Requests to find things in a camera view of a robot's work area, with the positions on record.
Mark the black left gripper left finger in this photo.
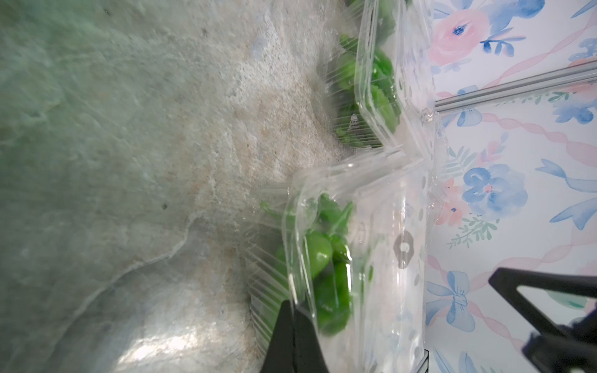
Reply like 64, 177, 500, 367
261, 300, 295, 373

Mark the clear pepper container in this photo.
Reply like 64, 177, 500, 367
324, 1, 435, 151
243, 149, 430, 372

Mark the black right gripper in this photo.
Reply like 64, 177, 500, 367
489, 267, 596, 372

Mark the aluminium corner post right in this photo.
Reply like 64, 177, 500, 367
435, 60, 596, 113

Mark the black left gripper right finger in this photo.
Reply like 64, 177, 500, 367
293, 308, 329, 373

